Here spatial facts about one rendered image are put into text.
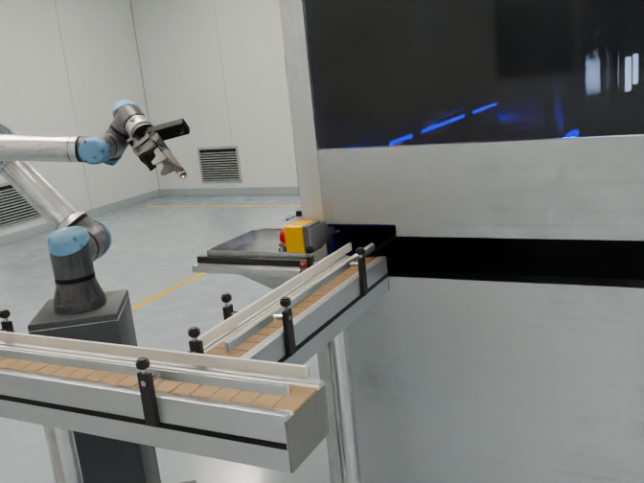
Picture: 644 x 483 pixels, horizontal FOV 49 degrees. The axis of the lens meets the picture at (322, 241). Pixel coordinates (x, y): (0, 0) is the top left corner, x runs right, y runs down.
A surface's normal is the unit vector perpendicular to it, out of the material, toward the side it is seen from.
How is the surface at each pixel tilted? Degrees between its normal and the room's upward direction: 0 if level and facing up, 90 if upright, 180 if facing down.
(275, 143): 90
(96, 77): 90
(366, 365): 90
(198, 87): 90
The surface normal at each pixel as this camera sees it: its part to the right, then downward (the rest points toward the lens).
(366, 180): -0.44, 0.26
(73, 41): 0.89, 0.02
